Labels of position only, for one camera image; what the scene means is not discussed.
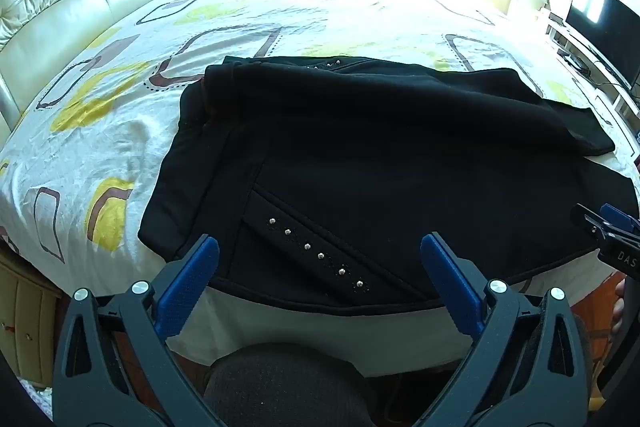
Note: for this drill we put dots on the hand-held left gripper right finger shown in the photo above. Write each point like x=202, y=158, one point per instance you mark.
x=450, y=277

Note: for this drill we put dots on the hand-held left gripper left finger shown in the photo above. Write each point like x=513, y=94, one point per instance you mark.
x=187, y=287

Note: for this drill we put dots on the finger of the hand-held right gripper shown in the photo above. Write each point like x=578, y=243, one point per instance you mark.
x=619, y=216
x=590, y=219

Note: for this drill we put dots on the black studded pants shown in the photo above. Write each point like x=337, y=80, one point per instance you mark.
x=350, y=157

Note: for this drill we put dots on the person's right hand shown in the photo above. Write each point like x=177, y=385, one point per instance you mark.
x=620, y=297

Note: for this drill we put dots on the white television stand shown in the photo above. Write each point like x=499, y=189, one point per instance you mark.
x=600, y=79

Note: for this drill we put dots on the person's leg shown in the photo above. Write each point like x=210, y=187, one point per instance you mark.
x=285, y=387

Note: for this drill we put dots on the cream bedside cabinet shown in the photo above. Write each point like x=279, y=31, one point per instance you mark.
x=30, y=317

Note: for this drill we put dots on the printed white bed sheet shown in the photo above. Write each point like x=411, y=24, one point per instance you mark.
x=125, y=132

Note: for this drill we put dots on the black flat television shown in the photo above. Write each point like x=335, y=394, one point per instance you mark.
x=605, y=27

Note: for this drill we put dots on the cream tufted leather headboard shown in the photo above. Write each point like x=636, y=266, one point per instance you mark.
x=60, y=7

